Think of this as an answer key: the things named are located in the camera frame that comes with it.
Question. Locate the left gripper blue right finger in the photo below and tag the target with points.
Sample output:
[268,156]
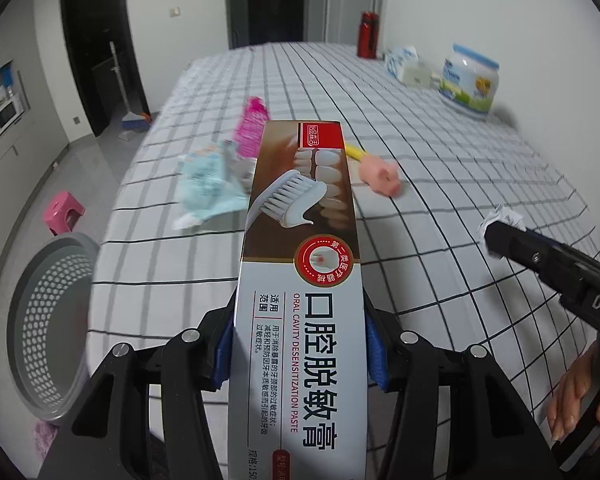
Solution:
[377,361]

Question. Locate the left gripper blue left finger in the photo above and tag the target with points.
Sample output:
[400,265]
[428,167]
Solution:
[223,356]

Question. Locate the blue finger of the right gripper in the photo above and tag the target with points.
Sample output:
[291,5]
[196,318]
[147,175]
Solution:
[559,266]

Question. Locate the red toothpaste box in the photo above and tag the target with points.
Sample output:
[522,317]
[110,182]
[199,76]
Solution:
[298,378]

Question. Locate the white paper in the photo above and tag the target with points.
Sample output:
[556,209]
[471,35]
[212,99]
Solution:
[502,214]

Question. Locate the pink rubber pig toy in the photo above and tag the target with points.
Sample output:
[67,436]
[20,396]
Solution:
[381,176]

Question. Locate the white wet wipes pack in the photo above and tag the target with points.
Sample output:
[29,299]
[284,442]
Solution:
[213,181]

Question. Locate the yellow foam dart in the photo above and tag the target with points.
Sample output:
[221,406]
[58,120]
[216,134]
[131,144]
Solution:
[354,152]

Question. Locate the pink plastic shuttlecock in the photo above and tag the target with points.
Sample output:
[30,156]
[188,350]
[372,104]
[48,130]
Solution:
[249,131]

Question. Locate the grey perforated trash basket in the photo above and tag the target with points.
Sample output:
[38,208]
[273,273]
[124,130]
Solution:
[47,326]

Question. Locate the person's right hand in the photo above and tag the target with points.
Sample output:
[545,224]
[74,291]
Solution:
[564,410]

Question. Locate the checkered white tablecloth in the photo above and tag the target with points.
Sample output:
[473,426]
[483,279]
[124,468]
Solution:
[420,253]

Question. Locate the purple fluffy rug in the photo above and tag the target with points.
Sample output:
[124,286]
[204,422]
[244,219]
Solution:
[44,436]

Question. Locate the milk powder jar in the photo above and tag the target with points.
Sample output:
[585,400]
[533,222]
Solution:
[469,81]

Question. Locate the pink plastic stool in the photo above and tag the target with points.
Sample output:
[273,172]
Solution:
[62,213]

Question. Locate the tissue pack blue white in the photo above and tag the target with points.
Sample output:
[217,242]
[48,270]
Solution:
[404,64]

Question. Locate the blue broom with dustpan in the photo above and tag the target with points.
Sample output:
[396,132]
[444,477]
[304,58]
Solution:
[132,123]

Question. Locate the red thermos bottle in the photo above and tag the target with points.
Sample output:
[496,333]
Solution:
[368,35]

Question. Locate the white microwave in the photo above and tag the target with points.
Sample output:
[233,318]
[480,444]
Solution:
[10,111]

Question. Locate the wall light switch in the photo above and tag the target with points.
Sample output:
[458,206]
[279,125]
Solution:
[175,11]

